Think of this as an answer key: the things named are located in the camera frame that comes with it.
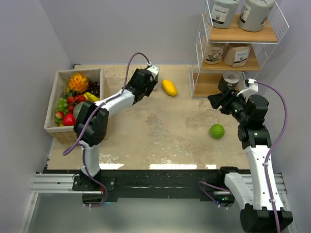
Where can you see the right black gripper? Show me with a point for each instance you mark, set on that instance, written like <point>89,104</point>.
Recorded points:
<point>217,100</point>

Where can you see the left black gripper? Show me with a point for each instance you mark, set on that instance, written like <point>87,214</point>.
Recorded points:
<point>151,83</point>

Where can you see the clear white tissue roll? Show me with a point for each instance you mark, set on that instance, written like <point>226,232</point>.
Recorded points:
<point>229,79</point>

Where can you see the black tissue roll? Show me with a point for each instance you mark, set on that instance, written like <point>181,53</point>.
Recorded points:
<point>156,86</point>

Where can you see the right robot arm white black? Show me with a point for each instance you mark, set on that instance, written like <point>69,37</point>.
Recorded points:
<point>261,208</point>

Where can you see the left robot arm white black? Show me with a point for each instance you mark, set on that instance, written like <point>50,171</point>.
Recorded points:
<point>91,123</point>

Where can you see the yellow mango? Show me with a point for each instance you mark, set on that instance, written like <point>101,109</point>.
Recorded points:
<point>169,88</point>

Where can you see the green lime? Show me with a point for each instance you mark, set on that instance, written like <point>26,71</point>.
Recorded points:
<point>217,131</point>

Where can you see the dark purple grapes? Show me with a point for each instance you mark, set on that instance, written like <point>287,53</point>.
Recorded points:
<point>94,88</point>

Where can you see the yellow banana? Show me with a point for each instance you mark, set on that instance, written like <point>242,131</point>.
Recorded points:
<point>90,97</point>

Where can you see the orange spiky fruit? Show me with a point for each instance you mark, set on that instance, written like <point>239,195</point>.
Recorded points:
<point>78,83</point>

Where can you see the green netted melon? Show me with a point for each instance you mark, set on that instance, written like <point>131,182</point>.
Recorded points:
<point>77,110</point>

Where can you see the red apple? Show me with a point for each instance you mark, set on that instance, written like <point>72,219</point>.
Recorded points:
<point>69,120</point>

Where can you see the green grapes bunch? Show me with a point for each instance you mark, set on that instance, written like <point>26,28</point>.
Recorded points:
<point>61,106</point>

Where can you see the small peach fruit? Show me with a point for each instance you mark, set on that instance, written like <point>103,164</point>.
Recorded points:
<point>59,115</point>

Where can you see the woven lined fruit basket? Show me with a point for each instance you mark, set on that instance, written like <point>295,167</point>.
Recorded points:
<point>66,83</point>

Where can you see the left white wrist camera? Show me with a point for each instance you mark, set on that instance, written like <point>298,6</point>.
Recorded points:
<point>154,70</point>

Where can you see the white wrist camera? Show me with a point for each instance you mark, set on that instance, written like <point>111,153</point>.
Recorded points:
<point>154,70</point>
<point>251,88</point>

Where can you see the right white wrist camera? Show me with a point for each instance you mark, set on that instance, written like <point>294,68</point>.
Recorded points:
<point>251,88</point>

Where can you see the white wire wooden shelf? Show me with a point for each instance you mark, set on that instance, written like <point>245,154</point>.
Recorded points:
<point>234,41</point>

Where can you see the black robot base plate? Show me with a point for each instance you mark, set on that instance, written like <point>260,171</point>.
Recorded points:
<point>156,184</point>

